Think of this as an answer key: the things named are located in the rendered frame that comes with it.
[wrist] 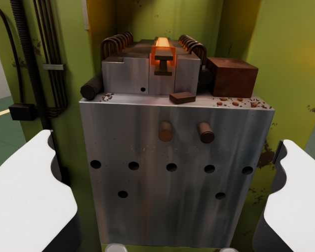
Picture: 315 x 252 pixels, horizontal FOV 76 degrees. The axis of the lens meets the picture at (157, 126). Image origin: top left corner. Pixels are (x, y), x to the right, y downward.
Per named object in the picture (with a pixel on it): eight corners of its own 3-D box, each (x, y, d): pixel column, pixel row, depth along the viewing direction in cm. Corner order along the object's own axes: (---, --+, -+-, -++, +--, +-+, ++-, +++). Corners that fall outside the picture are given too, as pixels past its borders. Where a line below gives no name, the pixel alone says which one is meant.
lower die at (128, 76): (195, 96, 44) (201, 55, 40) (104, 92, 44) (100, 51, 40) (180, 61, 81) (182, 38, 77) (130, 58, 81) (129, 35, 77)
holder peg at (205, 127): (213, 144, 38) (216, 132, 37) (199, 143, 38) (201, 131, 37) (209, 133, 41) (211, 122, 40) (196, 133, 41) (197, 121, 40)
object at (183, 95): (187, 96, 43) (187, 91, 43) (195, 101, 41) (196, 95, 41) (168, 99, 42) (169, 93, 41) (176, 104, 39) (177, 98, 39)
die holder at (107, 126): (229, 249, 59) (276, 109, 39) (100, 243, 59) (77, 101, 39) (198, 144, 109) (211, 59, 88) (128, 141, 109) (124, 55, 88)
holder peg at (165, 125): (172, 142, 38) (173, 130, 37) (158, 142, 38) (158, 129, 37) (171, 132, 41) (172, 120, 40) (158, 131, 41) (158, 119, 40)
